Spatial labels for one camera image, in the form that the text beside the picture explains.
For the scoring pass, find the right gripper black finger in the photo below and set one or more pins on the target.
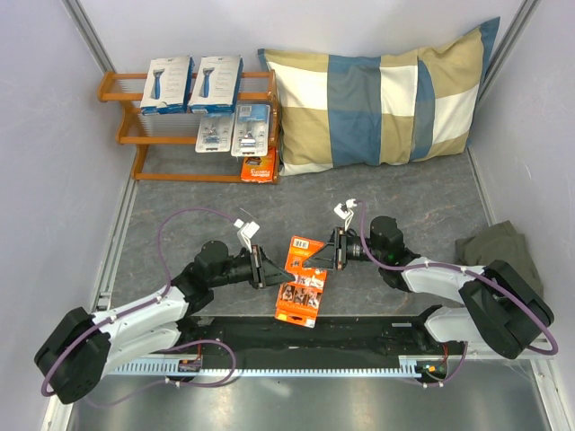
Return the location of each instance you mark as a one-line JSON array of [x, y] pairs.
[[323, 263], [328, 250]]

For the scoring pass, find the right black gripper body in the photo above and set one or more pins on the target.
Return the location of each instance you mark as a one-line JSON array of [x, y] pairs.
[[355, 250]]

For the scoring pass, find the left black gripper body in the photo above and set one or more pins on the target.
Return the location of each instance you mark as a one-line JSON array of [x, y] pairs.
[[255, 266]]

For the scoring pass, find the orange razor cartridge pack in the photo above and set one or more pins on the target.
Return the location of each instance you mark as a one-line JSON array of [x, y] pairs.
[[299, 301]]

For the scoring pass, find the orange black razor pack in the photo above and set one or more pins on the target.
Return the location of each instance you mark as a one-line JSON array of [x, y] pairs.
[[260, 169]]

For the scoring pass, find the clear blister razor pack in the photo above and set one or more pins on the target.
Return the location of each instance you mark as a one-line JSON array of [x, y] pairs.
[[215, 133]]

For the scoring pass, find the Gillette razor blister pack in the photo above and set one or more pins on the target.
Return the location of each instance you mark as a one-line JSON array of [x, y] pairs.
[[251, 130]]

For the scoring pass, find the white box blue razor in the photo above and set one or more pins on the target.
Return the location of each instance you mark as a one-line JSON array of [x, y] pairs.
[[167, 86], [216, 85]]

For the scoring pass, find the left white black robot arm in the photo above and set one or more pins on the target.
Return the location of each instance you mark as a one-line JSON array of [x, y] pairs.
[[84, 346]]

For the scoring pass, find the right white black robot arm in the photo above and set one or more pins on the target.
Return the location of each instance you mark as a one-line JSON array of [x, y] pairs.
[[496, 306]]

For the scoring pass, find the orange wooden two-tier shelf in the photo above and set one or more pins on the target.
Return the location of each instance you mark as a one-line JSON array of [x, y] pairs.
[[144, 132]]

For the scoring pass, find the blue beige checkered pillow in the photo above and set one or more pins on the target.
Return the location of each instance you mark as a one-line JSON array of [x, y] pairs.
[[394, 109]]

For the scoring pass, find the olive green cloth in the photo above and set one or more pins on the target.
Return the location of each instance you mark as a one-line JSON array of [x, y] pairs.
[[503, 242]]

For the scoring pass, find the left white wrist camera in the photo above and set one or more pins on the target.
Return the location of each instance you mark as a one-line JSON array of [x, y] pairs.
[[245, 232]]

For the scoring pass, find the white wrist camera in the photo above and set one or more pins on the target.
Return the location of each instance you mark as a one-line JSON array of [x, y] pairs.
[[245, 232], [345, 211]]

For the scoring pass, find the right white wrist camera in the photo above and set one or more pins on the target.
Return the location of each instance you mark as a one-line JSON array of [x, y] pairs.
[[345, 211]]

